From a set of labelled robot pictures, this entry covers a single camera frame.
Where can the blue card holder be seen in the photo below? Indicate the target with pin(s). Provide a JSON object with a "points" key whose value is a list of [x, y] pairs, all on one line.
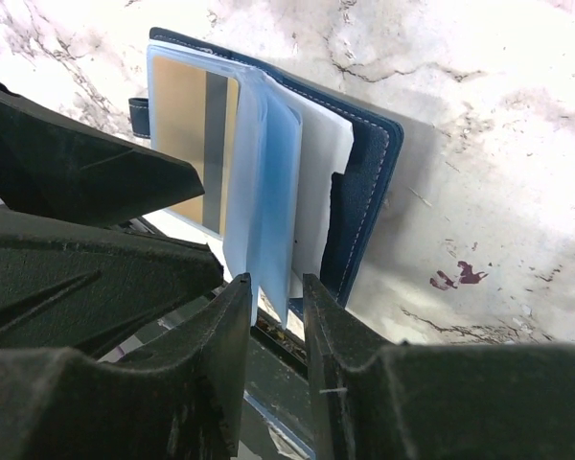
{"points": [[308, 176]]}

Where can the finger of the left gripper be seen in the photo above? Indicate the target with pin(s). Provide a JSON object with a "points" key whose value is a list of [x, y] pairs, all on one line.
{"points": [[56, 167], [69, 285]]}

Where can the gold card with stripe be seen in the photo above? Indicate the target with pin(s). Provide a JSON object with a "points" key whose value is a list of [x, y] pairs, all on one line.
{"points": [[194, 112]]}

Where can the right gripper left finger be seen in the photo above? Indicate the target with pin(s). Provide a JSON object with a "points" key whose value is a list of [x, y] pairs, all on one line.
{"points": [[180, 395]]}

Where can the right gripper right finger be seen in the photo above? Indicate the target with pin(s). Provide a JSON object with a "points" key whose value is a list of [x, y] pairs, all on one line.
{"points": [[351, 398]]}

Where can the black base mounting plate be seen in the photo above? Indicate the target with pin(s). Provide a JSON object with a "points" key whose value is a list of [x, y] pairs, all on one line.
{"points": [[276, 421]]}

